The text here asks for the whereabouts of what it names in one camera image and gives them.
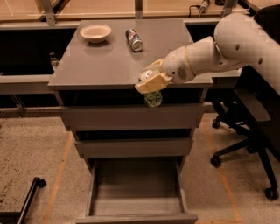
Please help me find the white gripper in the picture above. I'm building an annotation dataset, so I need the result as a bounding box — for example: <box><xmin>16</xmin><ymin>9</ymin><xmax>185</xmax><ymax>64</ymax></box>
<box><xmin>135</xmin><ymin>46</ymin><xmax>195</xmax><ymax>94</ymax></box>

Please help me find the green soda can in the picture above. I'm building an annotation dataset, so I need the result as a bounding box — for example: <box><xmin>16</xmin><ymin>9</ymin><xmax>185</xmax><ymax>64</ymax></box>
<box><xmin>139</xmin><ymin>69</ymin><xmax>164</xmax><ymax>108</ymax></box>

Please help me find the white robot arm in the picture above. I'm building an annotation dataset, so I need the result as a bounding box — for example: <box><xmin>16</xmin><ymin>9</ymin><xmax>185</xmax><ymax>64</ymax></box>
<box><xmin>135</xmin><ymin>14</ymin><xmax>280</xmax><ymax>94</ymax></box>

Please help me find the blue silver soda can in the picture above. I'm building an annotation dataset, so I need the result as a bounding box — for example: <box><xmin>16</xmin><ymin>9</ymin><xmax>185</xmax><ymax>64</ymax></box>
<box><xmin>125</xmin><ymin>29</ymin><xmax>144</xmax><ymax>52</ymax></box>

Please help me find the grey top drawer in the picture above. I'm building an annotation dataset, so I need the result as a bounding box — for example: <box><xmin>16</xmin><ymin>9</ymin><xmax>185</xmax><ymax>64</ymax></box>
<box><xmin>62</xmin><ymin>103</ymin><xmax>204</xmax><ymax>130</ymax></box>

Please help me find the grey drawer cabinet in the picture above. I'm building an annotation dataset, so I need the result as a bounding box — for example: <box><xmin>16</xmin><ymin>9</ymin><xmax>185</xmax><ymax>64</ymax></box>
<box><xmin>49</xmin><ymin>19</ymin><xmax>213</xmax><ymax>163</ymax></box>

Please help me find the grey middle drawer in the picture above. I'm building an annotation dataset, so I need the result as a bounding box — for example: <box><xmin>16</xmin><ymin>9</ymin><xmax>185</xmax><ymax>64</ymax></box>
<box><xmin>75</xmin><ymin>138</ymin><xmax>193</xmax><ymax>158</ymax></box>

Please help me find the grey open bottom drawer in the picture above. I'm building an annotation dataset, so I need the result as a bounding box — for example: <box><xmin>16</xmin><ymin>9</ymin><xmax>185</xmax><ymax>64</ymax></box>
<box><xmin>75</xmin><ymin>157</ymin><xmax>198</xmax><ymax>224</ymax></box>

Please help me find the white bowl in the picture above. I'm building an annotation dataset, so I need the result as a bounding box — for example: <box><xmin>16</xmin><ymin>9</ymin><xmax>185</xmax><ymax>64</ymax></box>
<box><xmin>80</xmin><ymin>24</ymin><xmax>111</xmax><ymax>44</ymax></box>

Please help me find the black office chair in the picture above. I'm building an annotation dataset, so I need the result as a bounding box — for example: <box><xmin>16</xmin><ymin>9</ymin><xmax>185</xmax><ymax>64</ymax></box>
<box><xmin>211</xmin><ymin>4</ymin><xmax>280</xmax><ymax>200</ymax></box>

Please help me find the black wheeled stand base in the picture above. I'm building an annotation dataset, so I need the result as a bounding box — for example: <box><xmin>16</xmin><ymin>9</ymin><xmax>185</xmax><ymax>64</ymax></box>
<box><xmin>0</xmin><ymin>177</ymin><xmax>46</xmax><ymax>224</ymax></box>

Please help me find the black cable with plug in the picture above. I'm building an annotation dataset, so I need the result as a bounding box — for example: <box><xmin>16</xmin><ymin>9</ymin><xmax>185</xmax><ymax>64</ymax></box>
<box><xmin>188</xmin><ymin>0</ymin><xmax>212</xmax><ymax>18</ymax></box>

